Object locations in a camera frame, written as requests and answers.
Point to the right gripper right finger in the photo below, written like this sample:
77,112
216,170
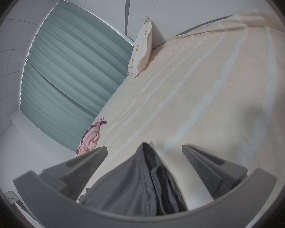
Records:
209,170

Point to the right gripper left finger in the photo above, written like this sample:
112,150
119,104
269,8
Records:
83,172

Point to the black T-shirt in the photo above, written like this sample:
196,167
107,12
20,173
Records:
133,186

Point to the bed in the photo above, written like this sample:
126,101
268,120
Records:
216,91

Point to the pink garment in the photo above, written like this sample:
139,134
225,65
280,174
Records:
91,139

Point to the blue-green curtain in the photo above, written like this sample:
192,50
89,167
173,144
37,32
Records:
73,75

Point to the white printed pillow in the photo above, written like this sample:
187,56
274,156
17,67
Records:
142,49

